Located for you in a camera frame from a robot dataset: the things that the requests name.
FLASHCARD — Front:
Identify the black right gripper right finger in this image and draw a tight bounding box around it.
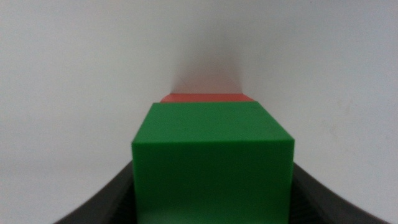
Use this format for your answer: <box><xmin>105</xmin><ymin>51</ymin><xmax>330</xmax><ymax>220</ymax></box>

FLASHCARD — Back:
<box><xmin>290</xmin><ymin>162</ymin><xmax>390</xmax><ymax>224</ymax></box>

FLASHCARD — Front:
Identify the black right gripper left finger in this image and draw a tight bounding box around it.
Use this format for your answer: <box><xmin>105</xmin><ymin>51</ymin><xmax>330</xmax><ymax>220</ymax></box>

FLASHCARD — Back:
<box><xmin>52</xmin><ymin>160</ymin><xmax>137</xmax><ymax>224</ymax></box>

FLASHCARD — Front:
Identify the green cube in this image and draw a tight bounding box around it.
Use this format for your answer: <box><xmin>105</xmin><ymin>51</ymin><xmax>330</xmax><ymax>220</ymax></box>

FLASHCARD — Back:
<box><xmin>131</xmin><ymin>101</ymin><xmax>295</xmax><ymax>224</ymax></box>

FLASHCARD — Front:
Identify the red cube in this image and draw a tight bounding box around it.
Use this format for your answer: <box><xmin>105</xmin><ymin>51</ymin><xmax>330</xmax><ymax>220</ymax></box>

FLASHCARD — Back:
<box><xmin>160</xmin><ymin>93</ymin><xmax>256</xmax><ymax>103</ymax></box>

